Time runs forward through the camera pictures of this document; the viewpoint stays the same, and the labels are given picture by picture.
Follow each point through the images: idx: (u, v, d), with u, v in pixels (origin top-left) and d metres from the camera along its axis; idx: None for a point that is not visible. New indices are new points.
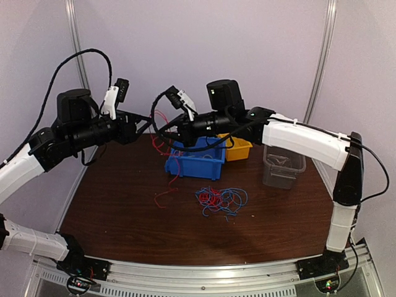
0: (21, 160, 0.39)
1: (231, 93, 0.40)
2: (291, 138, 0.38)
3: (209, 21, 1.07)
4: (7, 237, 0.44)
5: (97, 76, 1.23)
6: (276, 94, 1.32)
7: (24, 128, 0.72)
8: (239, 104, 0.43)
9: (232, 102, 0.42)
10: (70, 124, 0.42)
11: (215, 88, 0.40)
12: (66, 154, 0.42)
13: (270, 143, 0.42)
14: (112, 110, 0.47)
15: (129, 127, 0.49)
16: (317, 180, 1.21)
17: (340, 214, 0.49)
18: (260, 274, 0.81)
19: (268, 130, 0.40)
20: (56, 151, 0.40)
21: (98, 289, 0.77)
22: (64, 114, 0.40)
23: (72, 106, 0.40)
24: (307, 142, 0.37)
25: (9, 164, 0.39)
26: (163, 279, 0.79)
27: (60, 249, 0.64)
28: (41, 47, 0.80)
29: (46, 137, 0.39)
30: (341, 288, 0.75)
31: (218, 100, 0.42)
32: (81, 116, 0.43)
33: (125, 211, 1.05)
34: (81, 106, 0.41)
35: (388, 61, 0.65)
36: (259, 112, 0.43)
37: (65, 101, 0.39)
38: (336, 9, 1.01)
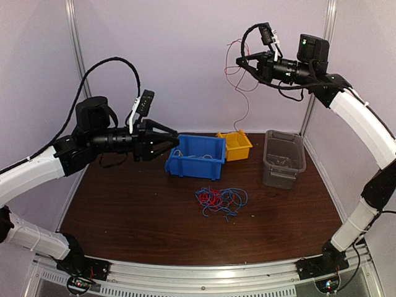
0: (48, 159, 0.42)
1: (321, 49, 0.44)
2: (354, 116, 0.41)
3: (210, 20, 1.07)
4: (11, 230, 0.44)
5: (97, 76, 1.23)
6: (276, 93, 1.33)
7: (24, 128, 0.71)
8: (323, 65, 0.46)
9: (318, 58, 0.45)
10: (90, 132, 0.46)
11: (307, 38, 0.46)
12: (89, 159, 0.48)
13: (335, 111, 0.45)
14: (130, 123, 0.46)
15: (142, 145, 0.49)
16: (317, 180, 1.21)
17: (359, 215, 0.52)
18: (260, 274, 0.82)
19: (340, 99, 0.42)
20: (80, 158, 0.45)
21: (98, 289, 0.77)
22: (84, 123, 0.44)
23: (91, 114, 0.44)
24: (365, 125, 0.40)
25: (31, 161, 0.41)
26: (163, 279, 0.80)
27: (62, 248, 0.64)
28: (42, 47, 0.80)
29: (69, 145, 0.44)
30: (341, 288, 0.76)
31: (306, 52, 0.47)
32: (100, 124, 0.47)
33: (125, 211, 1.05)
34: (99, 114, 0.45)
35: (388, 61, 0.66)
36: (338, 78, 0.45)
37: (85, 111, 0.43)
38: (336, 10, 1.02)
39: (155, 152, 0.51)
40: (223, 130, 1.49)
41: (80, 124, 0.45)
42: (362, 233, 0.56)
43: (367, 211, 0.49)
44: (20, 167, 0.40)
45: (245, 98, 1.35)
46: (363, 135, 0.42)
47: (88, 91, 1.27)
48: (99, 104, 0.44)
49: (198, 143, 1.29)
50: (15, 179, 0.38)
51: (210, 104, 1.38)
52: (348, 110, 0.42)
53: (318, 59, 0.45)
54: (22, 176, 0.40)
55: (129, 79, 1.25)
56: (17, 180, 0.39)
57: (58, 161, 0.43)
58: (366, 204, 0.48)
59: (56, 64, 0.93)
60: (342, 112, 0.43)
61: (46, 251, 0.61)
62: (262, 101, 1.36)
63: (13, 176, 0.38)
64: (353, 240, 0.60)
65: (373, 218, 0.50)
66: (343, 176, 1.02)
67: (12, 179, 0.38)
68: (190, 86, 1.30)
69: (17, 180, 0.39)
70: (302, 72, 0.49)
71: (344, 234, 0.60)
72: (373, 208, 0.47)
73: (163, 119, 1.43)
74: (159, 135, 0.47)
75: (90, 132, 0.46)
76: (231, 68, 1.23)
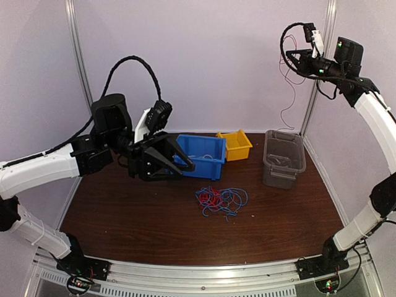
0: (64, 158, 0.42)
1: (352, 54, 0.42)
2: (372, 116, 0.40)
3: (210, 20, 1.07)
4: (17, 222, 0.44)
5: (97, 76, 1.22)
6: (276, 93, 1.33)
7: (23, 127, 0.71)
8: (356, 67, 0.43)
9: (350, 60, 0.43)
10: (107, 132, 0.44)
11: (343, 40, 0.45)
12: (106, 161, 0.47)
13: (359, 112, 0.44)
14: (136, 133, 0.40)
15: (139, 161, 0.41)
16: (317, 180, 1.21)
17: (365, 218, 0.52)
18: (259, 274, 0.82)
19: (362, 99, 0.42)
20: (97, 158, 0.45)
21: (98, 289, 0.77)
22: (100, 124, 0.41)
23: (107, 115, 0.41)
24: (381, 124, 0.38)
25: (47, 156, 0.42)
26: (163, 279, 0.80)
27: (63, 247, 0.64)
28: (42, 47, 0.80)
29: (87, 146, 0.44)
30: (341, 288, 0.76)
31: (341, 53, 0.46)
32: (117, 125, 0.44)
33: (125, 211, 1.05)
34: (116, 114, 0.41)
35: (388, 62, 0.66)
36: (367, 83, 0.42)
37: (100, 112, 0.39)
38: (336, 10, 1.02)
39: (152, 174, 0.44)
40: (223, 130, 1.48)
41: (96, 125, 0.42)
42: (362, 237, 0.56)
43: (371, 215, 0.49)
44: (38, 159, 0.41)
45: (245, 98, 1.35)
46: (380, 136, 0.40)
47: (88, 91, 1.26)
48: (116, 104, 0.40)
49: (198, 143, 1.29)
50: (30, 172, 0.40)
51: (210, 104, 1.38)
52: (367, 109, 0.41)
53: (349, 61, 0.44)
54: (38, 169, 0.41)
55: (129, 79, 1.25)
56: (32, 172, 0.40)
57: (74, 160, 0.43)
58: (372, 207, 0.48)
59: (55, 64, 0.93)
60: (364, 112, 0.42)
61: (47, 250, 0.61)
62: (262, 101, 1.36)
63: (30, 168, 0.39)
64: (355, 243, 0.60)
65: (376, 224, 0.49)
66: (344, 176, 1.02)
67: (26, 171, 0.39)
68: (190, 86, 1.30)
69: (33, 172, 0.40)
70: (333, 70, 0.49)
71: (346, 233, 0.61)
72: (377, 212, 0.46)
73: None
74: (158, 159, 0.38)
75: (107, 133, 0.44)
76: (231, 68, 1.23)
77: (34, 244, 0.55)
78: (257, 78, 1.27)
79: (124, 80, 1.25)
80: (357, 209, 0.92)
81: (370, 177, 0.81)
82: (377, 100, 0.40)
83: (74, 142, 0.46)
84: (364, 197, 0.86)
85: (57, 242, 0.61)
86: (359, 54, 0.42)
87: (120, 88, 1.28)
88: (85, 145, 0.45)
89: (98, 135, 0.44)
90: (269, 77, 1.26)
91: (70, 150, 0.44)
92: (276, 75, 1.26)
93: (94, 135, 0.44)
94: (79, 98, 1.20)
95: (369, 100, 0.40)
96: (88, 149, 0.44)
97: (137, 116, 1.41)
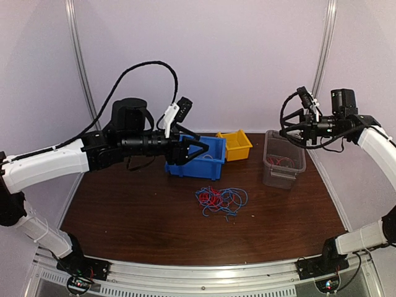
0: (73, 153, 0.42)
1: (346, 96, 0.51)
2: (376, 146, 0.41)
3: (209, 20, 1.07)
4: (23, 218, 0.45)
5: (98, 76, 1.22)
6: (276, 93, 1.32)
7: (23, 127, 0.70)
8: (354, 109, 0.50)
9: (346, 104, 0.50)
10: (123, 132, 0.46)
11: (334, 91, 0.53)
12: (116, 158, 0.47)
13: (362, 146, 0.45)
14: (167, 129, 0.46)
15: (180, 150, 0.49)
16: (317, 180, 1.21)
17: (371, 236, 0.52)
18: (260, 274, 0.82)
19: (365, 133, 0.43)
20: (108, 154, 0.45)
21: (98, 289, 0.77)
22: (119, 122, 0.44)
23: (128, 114, 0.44)
24: (383, 151, 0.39)
25: (57, 151, 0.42)
26: (163, 279, 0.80)
27: (64, 247, 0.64)
28: (42, 48, 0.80)
29: (98, 143, 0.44)
30: (341, 288, 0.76)
31: (336, 103, 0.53)
32: (135, 127, 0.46)
33: (125, 211, 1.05)
34: (137, 116, 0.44)
35: (388, 61, 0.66)
36: (368, 119, 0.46)
37: (122, 111, 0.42)
38: (336, 10, 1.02)
39: (189, 158, 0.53)
40: (223, 130, 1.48)
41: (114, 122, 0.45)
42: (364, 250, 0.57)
43: (378, 236, 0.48)
44: (48, 154, 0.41)
45: (245, 98, 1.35)
46: (386, 163, 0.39)
47: (88, 91, 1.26)
48: (138, 107, 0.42)
49: None
50: (39, 166, 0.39)
51: (210, 104, 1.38)
52: (369, 142, 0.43)
53: (346, 106, 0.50)
54: (47, 164, 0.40)
55: (129, 80, 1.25)
56: (41, 167, 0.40)
57: (85, 155, 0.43)
58: (381, 229, 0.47)
59: (55, 64, 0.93)
60: (367, 145, 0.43)
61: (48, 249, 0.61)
62: (262, 101, 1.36)
63: (39, 163, 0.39)
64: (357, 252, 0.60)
65: (380, 244, 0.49)
66: (344, 177, 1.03)
67: (34, 165, 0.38)
68: (190, 86, 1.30)
69: (43, 167, 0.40)
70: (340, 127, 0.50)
71: (349, 241, 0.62)
72: (383, 236, 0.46)
73: None
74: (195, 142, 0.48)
75: (122, 132, 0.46)
76: (231, 67, 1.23)
77: (37, 242, 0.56)
78: (257, 79, 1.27)
79: (124, 80, 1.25)
80: (359, 215, 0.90)
81: (370, 178, 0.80)
82: (377, 132, 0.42)
83: (84, 138, 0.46)
84: (364, 198, 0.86)
85: (59, 243, 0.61)
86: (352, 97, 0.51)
87: (120, 88, 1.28)
88: (96, 140, 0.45)
89: (113, 133, 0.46)
90: (269, 76, 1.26)
91: (80, 145, 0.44)
92: (276, 76, 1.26)
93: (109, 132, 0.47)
94: (79, 98, 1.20)
95: (369, 133, 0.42)
96: (99, 145, 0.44)
97: None
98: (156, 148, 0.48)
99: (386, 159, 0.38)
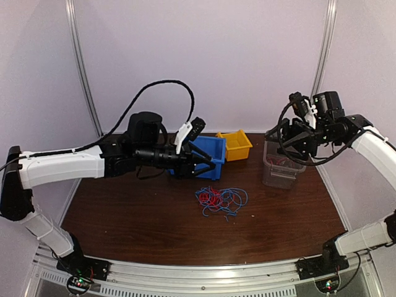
0: (92, 158, 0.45)
1: (330, 98, 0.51)
2: (374, 150, 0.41)
3: (210, 20, 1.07)
4: (31, 214, 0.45)
5: (98, 76, 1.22)
6: (276, 93, 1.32)
7: (23, 127, 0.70)
8: (340, 110, 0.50)
9: (333, 106, 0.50)
10: (138, 143, 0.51)
11: (317, 96, 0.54)
12: (130, 167, 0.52)
13: (357, 150, 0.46)
14: (178, 144, 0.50)
15: (187, 166, 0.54)
16: (317, 180, 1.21)
17: (374, 235, 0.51)
18: (260, 274, 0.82)
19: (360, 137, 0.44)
20: (124, 163, 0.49)
21: (98, 289, 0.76)
22: (136, 135, 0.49)
23: (145, 128, 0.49)
24: (381, 153, 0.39)
25: (76, 154, 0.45)
26: (163, 279, 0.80)
27: (65, 247, 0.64)
28: (42, 48, 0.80)
29: (114, 152, 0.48)
30: (341, 288, 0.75)
31: (322, 106, 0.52)
32: (150, 138, 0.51)
33: (125, 211, 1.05)
34: (152, 129, 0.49)
35: (388, 62, 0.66)
36: (358, 119, 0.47)
37: (140, 124, 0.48)
38: (336, 10, 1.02)
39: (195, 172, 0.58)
40: (223, 130, 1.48)
41: (132, 133, 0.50)
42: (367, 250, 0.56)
43: (382, 235, 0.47)
44: (67, 156, 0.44)
45: (245, 98, 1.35)
46: (386, 167, 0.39)
47: (88, 91, 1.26)
48: (154, 122, 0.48)
49: (198, 143, 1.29)
50: (55, 166, 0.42)
51: (210, 104, 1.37)
52: (366, 146, 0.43)
53: (332, 109, 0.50)
54: (65, 165, 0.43)
55: (129, 79, 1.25)
56: (59, 167, 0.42)
57: (102, 161, 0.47)
58: (385, 230, 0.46)
59: (55, 64, 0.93)
60: (364, 149, 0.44)
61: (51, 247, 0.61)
62: (262, 101, 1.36)
63: (58, 163, 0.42)
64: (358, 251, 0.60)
65: (383, 243, 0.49)
66: (344, 177, 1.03)
67: (51, 164, 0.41)
68: (190, 86, 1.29)
69: (59, 167, 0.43)
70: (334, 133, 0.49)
71: (350, 243, 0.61)
72: (389, 237, 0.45)
73: (163, 119, 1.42)
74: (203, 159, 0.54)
75: (138, 143, 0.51)
76: (231, 67, 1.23)
77: (39, 239, 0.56)
78: (257, 79, 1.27)
79: (124, 80, 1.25)
80: (357, 216, 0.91)
81: (370, 178, 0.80)
82: (373, 134, 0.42)
83: (102, 145, 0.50)
84: (364, 198, 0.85)
85: (62, 242, 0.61)
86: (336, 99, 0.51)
87: (120, 88, 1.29)
88: (113, 150, 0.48)
89: (129, 143, 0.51)
90: (268, 77, 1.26)
91: (99, 151, 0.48)
92: (276, 76, 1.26)
93: (125, 142, 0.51)
94: (80, 98, 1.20)
95: (366, 137, 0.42)
96: (115, 153, 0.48)
97: None
98: (166, 161, 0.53)
99: (384, 161, 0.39)
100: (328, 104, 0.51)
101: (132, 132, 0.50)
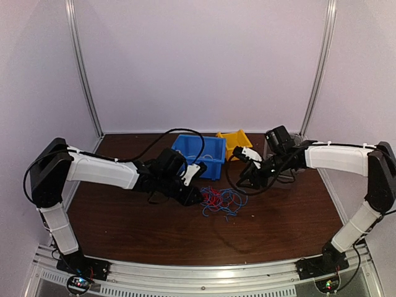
0: (130, 171, 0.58)
1: (279, 135, 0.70)
2: (323, 156, 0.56)
3: (209, 20, 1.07)
4: (57, 204, 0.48)
5: (98, 76, 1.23)
6: (276, 93, 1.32)
7: (23, 127, 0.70)
8: (288, 143, 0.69)
9: (281, 140, 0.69)
10: (164, 171, 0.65)
11: (268, 134, 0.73)
12: (147, 189, 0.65)
13: (312, 166, 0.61)
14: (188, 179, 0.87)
15: (190, 193, 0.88)
16: (317, 180, 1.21)
17: (361, 218, 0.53)
18: (260, 274, 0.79)
19: (308, 154, 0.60)
20: (151, 182, 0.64)
21: (98, 289, 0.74)
22: (166, 163, 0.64)
23: (173, 161, 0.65)
24: (331, 155, 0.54)
25: (117, 164, 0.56)
26: (162, 279, 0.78)
27: (72, 244, 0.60)
28: (41, 46, 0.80)
29: (145, 171, 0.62)
30: (341, 288, 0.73)
31: (271, 143, 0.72)
32: (172, 171, 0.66)
33: (125, 212, 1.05)
34: (179, 164, 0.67)
35: (388, 60, 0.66)
36: (305, 143, 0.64)
37: (173, 156, 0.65)
38: (336, 10, 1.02)
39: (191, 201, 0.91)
40: (223, 130, 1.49)
41: (163, 161, 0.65)
42: (363, 235, 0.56)
43: (370, 214, 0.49)
44: (111, 163, 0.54)
45: (244, 98, 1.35)
46: (340, 163, 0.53)
47: (88, 91, 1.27)
48: (184, 158, 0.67)
49: (199, 143, 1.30)
50: (101, 168, 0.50)
51: (210, 104, 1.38)
52: (315, 157, 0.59)
53: (282, 142, 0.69)
54: (109, 170, 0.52)
55: (129, 80, 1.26)
56: (103, 170, 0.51)
57: (137, 176, 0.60)
58: (369, 207, 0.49)
59: (55, 62, 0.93)
60: (316, 159, 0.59)
61: (58, 244, 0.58)
62: (261, 101, 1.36)
63: (104, 166, 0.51)
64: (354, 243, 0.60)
65: (375, 221, 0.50)
66: (343, 176, 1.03)
67: (99, 166, 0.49)
68: (190, 86, 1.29)
69: (103, 170, 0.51)
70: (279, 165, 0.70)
71: (346, 236, 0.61)
72: (375, 211, 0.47)
73: (162, 119, 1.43)
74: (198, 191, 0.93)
75: (164, 171, 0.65)
76: (231, 67, 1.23)
77: (51, 234, 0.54)
78: (257, 79, 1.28)
79: (124, 80, 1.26)
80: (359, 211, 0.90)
81: None
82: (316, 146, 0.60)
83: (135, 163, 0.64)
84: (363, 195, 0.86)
85: (70, 237, 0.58)
86: (284, 133, 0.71)
87: (120, 88, 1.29)
88: (143, 168, 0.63)
89: (158, 169, 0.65)
90: (268, 77, 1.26)
91: (133, 167, 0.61)
92: (275, 76, 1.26)
93: (153, 167, 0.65)
94: (80, 98, 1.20)
95: (310, 151, 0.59)
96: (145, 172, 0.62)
97: (136, 116, 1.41)
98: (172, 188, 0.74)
99: (338, 159, 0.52)
100: (278, 139, 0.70)
101: (163, 161, 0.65)
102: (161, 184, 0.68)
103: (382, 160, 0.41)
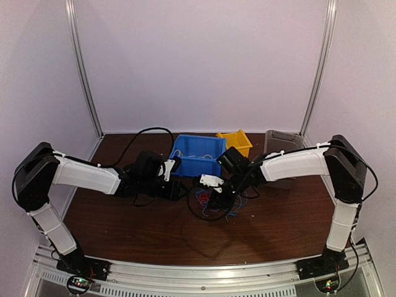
0: (112, 176, 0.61)
1: (230, 156, 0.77)
2: (278, 166, 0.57)
3: (208, 20, 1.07)
4: (46, 205, 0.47)
5: (98, 76, 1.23)
6: (276, 93, 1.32)
7: (23, 127, 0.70)
8: (241, 162, 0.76)
9: (235, 161, 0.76)
10: (143, 173, 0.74)
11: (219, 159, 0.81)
12: (130, 194, 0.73)
13: (272, 177, 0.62)
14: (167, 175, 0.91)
15: (175, 189, 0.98)
16: (317, 180, 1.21)
17: (342, 213, 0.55)
18: (260, 274, 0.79)
19: (265, 169, 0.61)
20: (132, 186, 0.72)
21: (98, 289, 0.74)
22: (145, 166, 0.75)
23: (150, 163, 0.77)
24: (284, 164, 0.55)
25: (99, 168, 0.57)
26: (162, 279, 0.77)
27: (70, 243, 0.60)
28: (41, 47, 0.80)
29: (123, 176, 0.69)
30: (341, 288, 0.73)
31: (226, 166, 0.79)
32: (151, 171, 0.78)
33: (125, 212, 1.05)
34: (156, 164, 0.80)
35: (388, 60, 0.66)
36: (258, 159, 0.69)
37: (148, 158, 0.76)
38: (336, 10, 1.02)
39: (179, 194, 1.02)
40: (223, 130, 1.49)
41: (140, 166, 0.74)
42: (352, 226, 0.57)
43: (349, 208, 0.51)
44: (94, 167, 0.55)
45: (244, 98, 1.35)
46: (296, 169, 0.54)
47: (88, 91, 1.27)
48: (161, 158, 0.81)
49: (199, 143, 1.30)
50: (87, 172, 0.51)
51: (210, 104, 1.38)
52: (271, 169, 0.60)
53: (236, 163, 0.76)
54: (94, 174, 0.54)
55: (129, 80, 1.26)
56: (90, 174, 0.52)
57: (119, 180, 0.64)
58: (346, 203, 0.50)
59: (56, 62, 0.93)
60: (274, 171, 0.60)
61: (55, 244, 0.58)
62: (261, 101, 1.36)
63: (90, 171, 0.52)
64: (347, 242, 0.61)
65: (355, 212, 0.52)
66: None
67: (85, 170, 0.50)
68: (190, 86, 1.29)
69: (87, 174, 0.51)
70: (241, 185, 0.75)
71: (338, 236, 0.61)
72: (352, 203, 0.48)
73: (162, 119, 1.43)
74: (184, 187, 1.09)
75: (143, 173, 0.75)
76: (231, 67, 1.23)
77: (46, 235, 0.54)
78: (257, 79, 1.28)
79: (124, 80, 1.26)
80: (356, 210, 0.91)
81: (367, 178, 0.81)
82: (268, 159, 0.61)
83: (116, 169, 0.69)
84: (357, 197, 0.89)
85: (66, 236, 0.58)
86: (235, 154, 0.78)
87: (120, 88, 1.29)
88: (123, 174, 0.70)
89: (136, 172, 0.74)
90: (268, 77, 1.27)
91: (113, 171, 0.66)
92: (275, 76, 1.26)
93: (133, 171, 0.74)
94: (80, 98, 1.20)
95: (265, 166, 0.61)
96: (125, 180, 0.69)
97: (136, 116, 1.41)
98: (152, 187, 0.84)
99: (295, 166, 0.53)
100: (231, 161, 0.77)
101: (140, 166, 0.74)
102: (140, 186, 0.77)
103: (338, 155, 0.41)
